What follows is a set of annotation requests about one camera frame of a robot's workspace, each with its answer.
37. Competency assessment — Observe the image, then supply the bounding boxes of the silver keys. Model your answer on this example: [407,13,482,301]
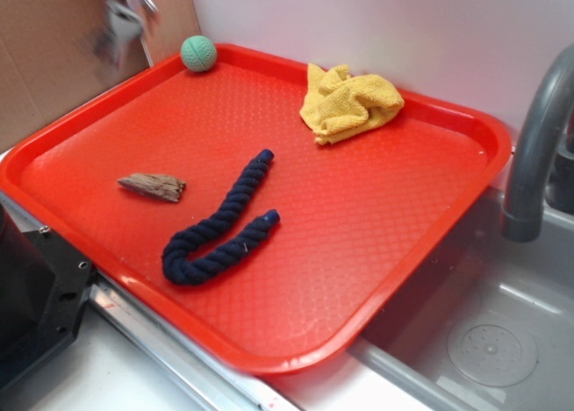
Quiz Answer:
[92,0,159,71]

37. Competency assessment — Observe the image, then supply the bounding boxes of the red plastic tray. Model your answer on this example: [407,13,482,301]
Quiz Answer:
[1,45,511,375]

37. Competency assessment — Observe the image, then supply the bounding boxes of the green rubber ball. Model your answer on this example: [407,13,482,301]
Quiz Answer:
[180,35,218,73]

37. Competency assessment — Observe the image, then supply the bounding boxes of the brown cardboard panel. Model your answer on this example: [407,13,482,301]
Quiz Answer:
[1,0,148,151]

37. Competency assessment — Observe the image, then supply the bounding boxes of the brown wood piece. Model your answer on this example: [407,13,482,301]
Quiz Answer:
[117,173,187,203]

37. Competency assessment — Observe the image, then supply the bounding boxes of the grey faucet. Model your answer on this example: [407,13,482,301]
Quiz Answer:
[501,46,573,242]

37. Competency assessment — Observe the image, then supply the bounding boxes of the light wooden board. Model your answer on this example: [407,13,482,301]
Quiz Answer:
[126,0,201,66]

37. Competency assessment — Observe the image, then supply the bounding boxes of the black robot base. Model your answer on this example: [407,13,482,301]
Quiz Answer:
[1,208,94,393]

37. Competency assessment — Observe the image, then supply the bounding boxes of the yellow microfiber cloth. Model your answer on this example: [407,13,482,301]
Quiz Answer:
[300,64,404,145]

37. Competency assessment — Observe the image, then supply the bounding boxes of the dark blue rope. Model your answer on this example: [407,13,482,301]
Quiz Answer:
[161,148,282,287]

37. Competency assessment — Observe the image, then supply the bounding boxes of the grey plastic sink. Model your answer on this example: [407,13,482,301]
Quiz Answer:
[351,190,573,410]

